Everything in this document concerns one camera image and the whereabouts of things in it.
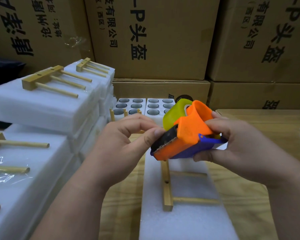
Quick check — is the person's left hand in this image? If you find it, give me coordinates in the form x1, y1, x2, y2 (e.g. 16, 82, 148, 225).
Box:
77, 114, 166, 190

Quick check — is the person's right hand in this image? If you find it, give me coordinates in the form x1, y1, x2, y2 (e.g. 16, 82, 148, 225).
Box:
192, 111, 296, 188

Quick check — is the row of wooden peg racks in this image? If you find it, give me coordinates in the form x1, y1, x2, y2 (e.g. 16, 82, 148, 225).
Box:
109, 108, 143, 123

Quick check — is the stack of white foam trays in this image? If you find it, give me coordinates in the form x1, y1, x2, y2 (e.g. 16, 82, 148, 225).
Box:
112, 97, 178, 121

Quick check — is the orange and blue tape dispenser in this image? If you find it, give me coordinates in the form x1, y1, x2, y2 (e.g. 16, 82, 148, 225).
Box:
150, 98, 228, 161

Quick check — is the small black object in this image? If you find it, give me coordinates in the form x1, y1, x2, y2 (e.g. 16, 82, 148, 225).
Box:
175, 94, 193, 102

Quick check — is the stack of brown cardboard boxes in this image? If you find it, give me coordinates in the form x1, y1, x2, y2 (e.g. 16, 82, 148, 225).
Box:
0, 0, 300, 110

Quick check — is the black plastic bag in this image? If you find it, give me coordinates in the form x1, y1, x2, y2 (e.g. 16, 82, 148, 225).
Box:
0, 47, 26, 88

